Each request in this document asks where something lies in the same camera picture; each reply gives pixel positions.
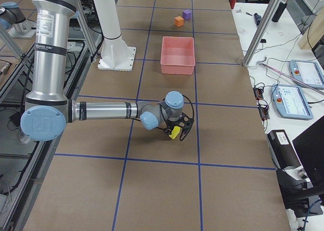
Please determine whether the black monitor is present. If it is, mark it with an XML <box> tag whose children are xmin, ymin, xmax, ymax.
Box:
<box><xmin>293</xmin><ymin>117</ymin><xmax>324</xmax><ymax>186</ymax></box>

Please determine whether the aluminium frame post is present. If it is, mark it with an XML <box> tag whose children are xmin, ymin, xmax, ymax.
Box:
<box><xmin>241</xmin><ymin>0</ymin><xmax>281</xmax><ymax>67</ymax></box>

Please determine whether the pink plastic bin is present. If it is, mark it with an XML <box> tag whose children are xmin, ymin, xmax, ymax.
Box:
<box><xmin>160</xmin><ymin>36</ymin><xmax>195</xmax><ymax>75</ymax></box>

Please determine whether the black water bottle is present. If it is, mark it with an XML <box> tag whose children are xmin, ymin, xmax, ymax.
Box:
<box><xmin>271</xmin><ymin>0</ymin><xmax>289</xmax><ymax>22</ymax></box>

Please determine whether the black box white label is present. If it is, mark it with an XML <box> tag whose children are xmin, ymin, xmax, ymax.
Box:
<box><xmin>267</xmin><ymin>130</ymin><xmax>301</xmax><ymax>170</ymax></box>

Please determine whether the orange foam block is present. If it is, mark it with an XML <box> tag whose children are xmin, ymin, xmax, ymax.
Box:
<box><xmin>174</xmin><ymin>16</ymin><xmax>184</xmax><ymax>27</ymax></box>

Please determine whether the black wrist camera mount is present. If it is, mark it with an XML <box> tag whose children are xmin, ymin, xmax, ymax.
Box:
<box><xmin>179</xmin><ymin>113</ymin><xmax>194</xmax><ymax>141</ymax></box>

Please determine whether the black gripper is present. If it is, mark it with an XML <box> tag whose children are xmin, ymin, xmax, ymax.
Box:
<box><xmin>163</xmin><ymin>117</ymin><xmax>185</xmax><ymax>134</ymax></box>

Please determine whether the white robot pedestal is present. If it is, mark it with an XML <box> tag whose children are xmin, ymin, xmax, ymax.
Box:
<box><xmin>93</xmin><ymin>0</ymin><xmax>136</xmax><ymax>71</ymax></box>

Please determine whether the far blue teach pendant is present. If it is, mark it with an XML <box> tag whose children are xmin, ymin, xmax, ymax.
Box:
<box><xmin>289</xmin><ymin>60</ymin><xmax>323</xmax><ymax>89</ymax></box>

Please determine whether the near blue teach pendant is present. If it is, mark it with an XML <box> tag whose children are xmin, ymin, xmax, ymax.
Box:
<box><xmin>271</xmin><ymin>84</ymin><xmax>313</xmax><ymax>120</ymax></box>

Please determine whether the purple foam block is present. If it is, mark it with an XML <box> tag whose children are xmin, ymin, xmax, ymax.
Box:
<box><xmin>182</xmin><ymin>9</ymin><xmax>192</xmax><ymax>20</ymax></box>

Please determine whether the blue teach pendant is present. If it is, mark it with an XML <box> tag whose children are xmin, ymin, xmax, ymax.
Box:
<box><xmin>289</xmin><ymin>60</ymin><xmax>323</xmax><ymax>89</ymax></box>
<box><xmin>271</xmin><ymin>84</ymin><xmax>313</xmax><ymax>120</ymax></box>

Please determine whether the yellow foam block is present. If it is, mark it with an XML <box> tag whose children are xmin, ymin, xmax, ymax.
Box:
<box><xmin>169</xmin><ymin>126</ymin><xmax>181</xmax><ymax>140</ymax></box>

